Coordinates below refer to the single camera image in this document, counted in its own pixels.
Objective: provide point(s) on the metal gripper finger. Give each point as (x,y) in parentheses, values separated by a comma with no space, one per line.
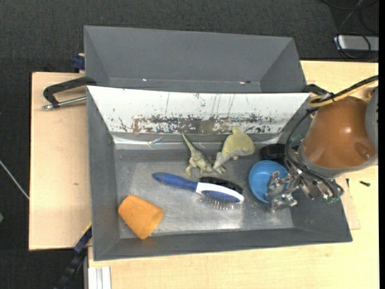
(284,201)
(279,183)

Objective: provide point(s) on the blue bowl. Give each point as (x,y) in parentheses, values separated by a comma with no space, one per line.
(260,179)

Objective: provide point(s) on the black round cap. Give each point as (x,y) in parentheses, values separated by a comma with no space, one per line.
(272,151)

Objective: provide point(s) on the small black screw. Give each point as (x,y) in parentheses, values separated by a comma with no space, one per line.
(365,184)

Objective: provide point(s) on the green toy dolphin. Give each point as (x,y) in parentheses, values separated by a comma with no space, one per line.
(237,146)

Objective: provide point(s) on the blue and white hairbrush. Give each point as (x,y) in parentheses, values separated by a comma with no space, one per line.
(207,190)

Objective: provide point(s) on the green toy dinosaur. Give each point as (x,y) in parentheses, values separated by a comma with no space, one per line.
(198,159)

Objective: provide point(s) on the orange plastic cup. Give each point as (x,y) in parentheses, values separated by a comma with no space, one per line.
(139,216)

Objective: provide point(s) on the grey metal bin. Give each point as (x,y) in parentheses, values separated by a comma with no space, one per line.
(186,56)

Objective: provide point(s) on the pale wood board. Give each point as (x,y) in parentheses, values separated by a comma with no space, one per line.
(57,167)

